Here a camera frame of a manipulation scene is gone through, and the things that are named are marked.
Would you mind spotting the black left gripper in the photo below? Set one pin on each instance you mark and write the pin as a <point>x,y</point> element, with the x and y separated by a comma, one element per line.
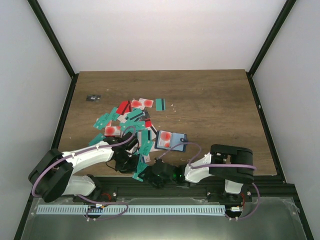
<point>132,168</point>

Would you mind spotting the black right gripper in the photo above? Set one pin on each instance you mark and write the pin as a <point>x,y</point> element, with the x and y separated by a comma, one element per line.
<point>149,176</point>

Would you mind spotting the teal VIP card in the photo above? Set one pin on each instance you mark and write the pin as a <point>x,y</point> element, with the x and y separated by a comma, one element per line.
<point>140,171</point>
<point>146,148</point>

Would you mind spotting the blue card holder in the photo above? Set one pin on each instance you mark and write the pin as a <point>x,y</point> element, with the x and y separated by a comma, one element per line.
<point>177,138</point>

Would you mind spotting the white red circle card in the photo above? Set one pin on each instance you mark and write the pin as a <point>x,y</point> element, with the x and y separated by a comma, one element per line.
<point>163,140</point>

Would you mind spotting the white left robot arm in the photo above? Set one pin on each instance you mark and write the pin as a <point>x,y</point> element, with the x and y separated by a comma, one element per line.
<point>56,173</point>

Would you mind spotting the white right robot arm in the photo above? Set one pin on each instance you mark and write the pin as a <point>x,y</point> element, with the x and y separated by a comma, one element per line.
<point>233,164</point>

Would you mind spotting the red black striped card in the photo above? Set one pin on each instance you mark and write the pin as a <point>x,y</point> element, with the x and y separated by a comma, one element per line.
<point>124,108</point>

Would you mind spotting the white red blotch card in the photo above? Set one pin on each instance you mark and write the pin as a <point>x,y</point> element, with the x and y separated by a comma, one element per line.
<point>142,103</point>

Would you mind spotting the teal card black stripe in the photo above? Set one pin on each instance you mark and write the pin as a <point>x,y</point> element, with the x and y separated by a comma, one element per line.
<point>160,104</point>

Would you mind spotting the light blue slotted strip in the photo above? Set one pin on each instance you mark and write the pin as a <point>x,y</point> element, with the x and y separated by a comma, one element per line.
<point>201,210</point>

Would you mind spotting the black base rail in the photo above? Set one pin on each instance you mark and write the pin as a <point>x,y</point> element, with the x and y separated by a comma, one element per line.
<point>212,189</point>

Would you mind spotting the black frame post left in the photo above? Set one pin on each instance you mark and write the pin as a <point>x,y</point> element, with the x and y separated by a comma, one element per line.
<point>42,19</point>

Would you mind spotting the black frame post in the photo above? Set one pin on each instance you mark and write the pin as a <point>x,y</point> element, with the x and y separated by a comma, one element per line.
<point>42,19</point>
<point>280,20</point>

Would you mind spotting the black frame post right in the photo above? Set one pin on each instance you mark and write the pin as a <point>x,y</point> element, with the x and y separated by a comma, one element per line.
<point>280,20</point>

